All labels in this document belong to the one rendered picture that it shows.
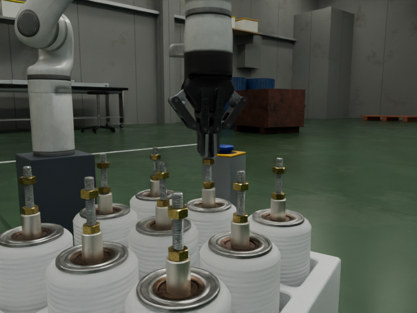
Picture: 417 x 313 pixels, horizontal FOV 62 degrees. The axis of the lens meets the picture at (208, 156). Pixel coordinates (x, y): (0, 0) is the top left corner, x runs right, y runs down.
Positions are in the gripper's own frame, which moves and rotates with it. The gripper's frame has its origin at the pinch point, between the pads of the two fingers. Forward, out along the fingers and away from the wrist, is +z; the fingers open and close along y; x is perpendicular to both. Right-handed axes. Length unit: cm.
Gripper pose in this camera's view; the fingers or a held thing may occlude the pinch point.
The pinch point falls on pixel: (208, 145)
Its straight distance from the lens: 55.8
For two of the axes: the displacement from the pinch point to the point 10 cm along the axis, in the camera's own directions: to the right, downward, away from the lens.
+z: 0.0, 9.9, 1.5
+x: -3.7, -1.4, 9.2
